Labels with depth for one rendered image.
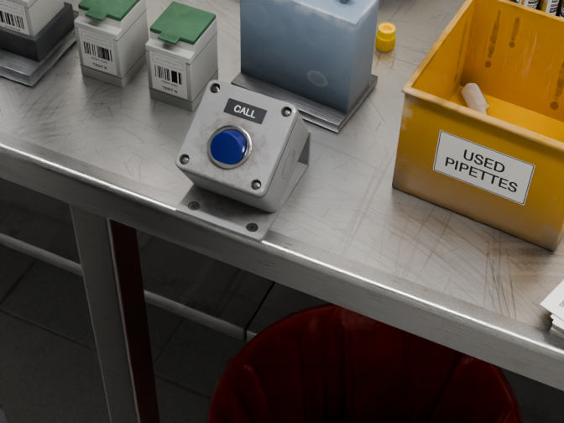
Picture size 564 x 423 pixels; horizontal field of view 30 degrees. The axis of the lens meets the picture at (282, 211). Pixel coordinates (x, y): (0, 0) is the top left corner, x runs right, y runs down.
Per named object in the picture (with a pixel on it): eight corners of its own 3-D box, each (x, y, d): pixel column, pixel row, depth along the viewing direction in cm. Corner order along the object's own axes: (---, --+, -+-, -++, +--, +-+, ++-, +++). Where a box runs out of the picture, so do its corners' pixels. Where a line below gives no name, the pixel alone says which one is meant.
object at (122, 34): (80, 75, 88) (70, 9, 83) (111, 42, 91) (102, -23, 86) (122, 89, 87) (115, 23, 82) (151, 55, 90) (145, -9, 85)
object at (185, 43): (149, 97, 86) (143, 32, 81) (177, 64, 89) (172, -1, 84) (192, 112, 85) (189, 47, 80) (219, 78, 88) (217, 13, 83)
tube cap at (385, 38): (372, 49, 91) (373, 30, 89) (378, 38, 92) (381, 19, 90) (390, 54, 90) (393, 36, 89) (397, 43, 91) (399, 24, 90)
